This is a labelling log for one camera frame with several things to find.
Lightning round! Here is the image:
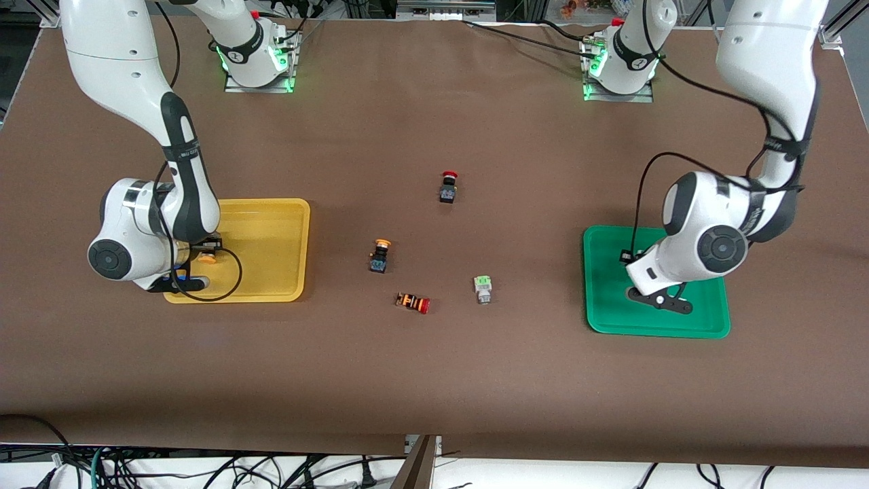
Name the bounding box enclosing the green plastic tray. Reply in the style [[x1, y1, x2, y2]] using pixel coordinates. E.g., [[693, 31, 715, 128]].
[[583, 225, 732, 340]]

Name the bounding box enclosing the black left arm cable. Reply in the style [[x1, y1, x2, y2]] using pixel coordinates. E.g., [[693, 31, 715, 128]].
[[621, 0, 810, 266]]

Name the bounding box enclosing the black cable across table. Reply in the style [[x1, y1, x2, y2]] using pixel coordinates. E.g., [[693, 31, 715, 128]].
[[462, 19, 599, 54]]

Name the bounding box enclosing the dark table leg strut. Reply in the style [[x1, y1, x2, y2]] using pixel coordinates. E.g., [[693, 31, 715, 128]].
[[390, 436, 437, 489]]

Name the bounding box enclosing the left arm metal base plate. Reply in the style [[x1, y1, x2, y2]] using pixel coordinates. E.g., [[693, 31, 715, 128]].
[[580, 35, 656, 104]]

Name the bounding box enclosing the red button orange striped body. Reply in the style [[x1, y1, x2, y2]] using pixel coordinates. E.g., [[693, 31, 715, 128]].
[[396, 291, 432, 315]]

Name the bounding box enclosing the black looped floor cable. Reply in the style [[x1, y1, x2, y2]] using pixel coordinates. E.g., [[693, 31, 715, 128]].
[[0, 413, 74, 476]]

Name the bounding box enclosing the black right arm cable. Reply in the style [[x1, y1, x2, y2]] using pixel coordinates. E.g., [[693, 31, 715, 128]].
[[151, 0, 244, 302]]

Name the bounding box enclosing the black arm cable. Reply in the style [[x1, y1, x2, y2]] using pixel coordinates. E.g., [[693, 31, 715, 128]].
[[151, 0, 244, 302], [621, 0, 810, 266]]

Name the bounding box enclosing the yellow plastic tray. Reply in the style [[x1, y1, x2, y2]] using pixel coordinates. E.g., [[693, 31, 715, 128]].
[[163, 198, 312, 304]]

